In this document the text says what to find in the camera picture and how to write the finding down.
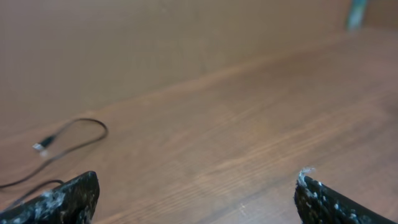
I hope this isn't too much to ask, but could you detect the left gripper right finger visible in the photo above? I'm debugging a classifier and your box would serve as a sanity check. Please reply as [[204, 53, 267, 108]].
[[294, 167, 397, 224]]

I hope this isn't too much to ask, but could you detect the thin black USB cable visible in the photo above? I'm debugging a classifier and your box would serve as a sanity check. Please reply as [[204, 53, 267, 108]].
[[0, 117, 109, 190]]

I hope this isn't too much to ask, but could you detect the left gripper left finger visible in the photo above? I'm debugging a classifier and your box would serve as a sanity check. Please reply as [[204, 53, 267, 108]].
[[1, 171, 100, 224]]

